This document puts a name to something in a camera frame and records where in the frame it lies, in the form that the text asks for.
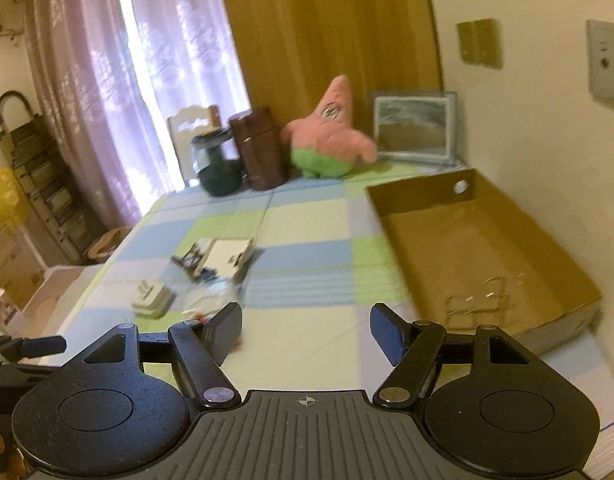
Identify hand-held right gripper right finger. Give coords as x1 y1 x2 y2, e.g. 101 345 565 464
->
370 303 533 406

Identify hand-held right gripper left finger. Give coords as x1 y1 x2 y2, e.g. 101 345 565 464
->
82 302 244 408

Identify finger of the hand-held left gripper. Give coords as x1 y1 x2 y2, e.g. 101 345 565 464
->
0 336 68 361
0 361 60 402

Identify clear plastic bag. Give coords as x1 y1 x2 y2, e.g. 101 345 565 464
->
179 279 246 322

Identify white plug adapter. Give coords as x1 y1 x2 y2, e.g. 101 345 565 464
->
130 280 177 320

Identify shallow cardboard box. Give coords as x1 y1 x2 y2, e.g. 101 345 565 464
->
365 168 603 357

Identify white flat box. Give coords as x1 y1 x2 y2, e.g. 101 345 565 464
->
201 237 256 281

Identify leopard hair claw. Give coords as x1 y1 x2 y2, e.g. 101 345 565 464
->
171 241 213 277

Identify stacked cardboard cartons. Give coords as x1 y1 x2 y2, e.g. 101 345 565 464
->
0 220 46 333

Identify checked tablecloth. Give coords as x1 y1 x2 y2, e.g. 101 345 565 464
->
52 164 614 480

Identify beige waste basket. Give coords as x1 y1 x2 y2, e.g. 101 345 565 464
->
86 226 134 264

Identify yellow plastic bag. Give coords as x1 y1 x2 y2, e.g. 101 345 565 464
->
0 167 28 237

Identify dark glass jar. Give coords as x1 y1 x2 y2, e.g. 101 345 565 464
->
190 127 249 197

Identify black metal rack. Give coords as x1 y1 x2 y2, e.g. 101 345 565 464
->
0 90 96 267

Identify brown metal canister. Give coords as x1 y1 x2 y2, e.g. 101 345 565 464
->
229 106 289 191

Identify pink starfish plush toy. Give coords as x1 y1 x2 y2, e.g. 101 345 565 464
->
279 75 379 179

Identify cream wooden chair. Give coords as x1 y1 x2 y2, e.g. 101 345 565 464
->
166 105 224 187

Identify mauve lace curtain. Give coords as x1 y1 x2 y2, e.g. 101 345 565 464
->
24 0 160 231
123 0 251 126

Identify brown wooden cabinet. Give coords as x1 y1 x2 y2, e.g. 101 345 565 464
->
214 0 444 181

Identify silver picture frame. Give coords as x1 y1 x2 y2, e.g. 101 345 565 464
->
371 91 459 167

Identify gold wall socket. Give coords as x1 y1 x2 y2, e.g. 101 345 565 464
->
455 18 503 70

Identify white wall socket panel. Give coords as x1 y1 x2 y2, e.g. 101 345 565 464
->
586 18 614 104

